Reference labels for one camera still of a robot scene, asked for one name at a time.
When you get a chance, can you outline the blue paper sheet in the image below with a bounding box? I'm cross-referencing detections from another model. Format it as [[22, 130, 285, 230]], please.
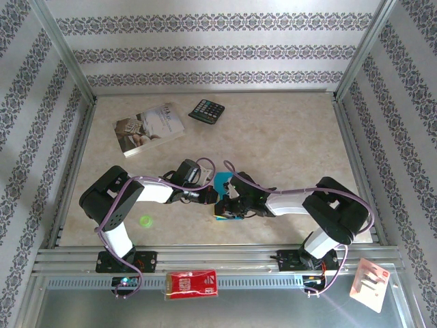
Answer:
[[213, 172, 245, 222]]

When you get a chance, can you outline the grey metal sheet shelf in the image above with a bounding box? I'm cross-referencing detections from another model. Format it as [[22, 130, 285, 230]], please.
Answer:
[[32, 286, 416, 328]]

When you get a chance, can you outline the red packet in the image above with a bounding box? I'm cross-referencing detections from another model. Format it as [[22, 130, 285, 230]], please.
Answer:
[[165, 269, 219, 301]]

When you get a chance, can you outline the paperback book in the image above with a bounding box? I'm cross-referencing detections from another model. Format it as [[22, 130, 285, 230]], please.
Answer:
[[112, 102, 186, 159]]

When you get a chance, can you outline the black calculator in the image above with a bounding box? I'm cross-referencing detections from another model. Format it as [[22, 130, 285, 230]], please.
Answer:
[[188, 98, 225, 126]]

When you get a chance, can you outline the white and red tag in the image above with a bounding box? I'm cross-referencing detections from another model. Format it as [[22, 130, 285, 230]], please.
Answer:
[[349, 258, 391, 314]]

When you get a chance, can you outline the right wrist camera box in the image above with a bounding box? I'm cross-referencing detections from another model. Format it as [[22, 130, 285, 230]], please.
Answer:
[[228, 171, 257, 200]]

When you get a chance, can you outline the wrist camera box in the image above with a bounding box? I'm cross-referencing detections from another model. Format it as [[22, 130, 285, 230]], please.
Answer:
[[228, 171, 257, 200], [171, 159, 214, 187]]

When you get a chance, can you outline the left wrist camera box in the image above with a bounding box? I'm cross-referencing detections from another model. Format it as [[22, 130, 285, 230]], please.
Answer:
[[171, 159, 214, 187]]

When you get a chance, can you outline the wide aluminium mounting rail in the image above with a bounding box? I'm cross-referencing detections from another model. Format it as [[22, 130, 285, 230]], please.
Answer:
[[32, 244, 406, 276]]

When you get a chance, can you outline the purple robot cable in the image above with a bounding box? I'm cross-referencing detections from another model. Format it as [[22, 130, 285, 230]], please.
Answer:
[[223, 160, 373, 298], [94, 156, 216, 300]]

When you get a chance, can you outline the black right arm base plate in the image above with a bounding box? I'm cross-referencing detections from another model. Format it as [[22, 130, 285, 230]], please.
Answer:
[[277, 249, 341, 273]]

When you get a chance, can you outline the slotted metal cable duct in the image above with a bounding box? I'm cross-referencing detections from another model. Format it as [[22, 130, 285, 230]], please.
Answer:
[[44, 275, 393, 290]]

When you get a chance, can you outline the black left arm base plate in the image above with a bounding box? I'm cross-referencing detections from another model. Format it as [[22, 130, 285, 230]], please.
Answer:
[[95, 251, 158, 274]]

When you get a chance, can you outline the long aluminium wall rail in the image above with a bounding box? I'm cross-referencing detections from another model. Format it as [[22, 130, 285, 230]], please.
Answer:
[[91, 87, 337, 98]]

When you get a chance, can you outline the aluminium frame corner post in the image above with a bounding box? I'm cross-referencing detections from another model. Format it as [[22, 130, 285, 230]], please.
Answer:
[[29, 0, 98, 103], [334, 0, 402, 102]]

